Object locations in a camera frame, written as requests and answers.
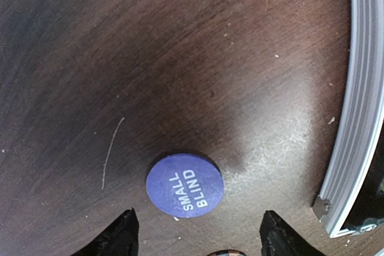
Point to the aluminium poker case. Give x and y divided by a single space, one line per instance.
360 123

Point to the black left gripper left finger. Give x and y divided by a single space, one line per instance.
120 238

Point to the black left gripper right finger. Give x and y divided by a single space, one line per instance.
279 238

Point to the purple small blind button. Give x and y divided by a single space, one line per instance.
185 185

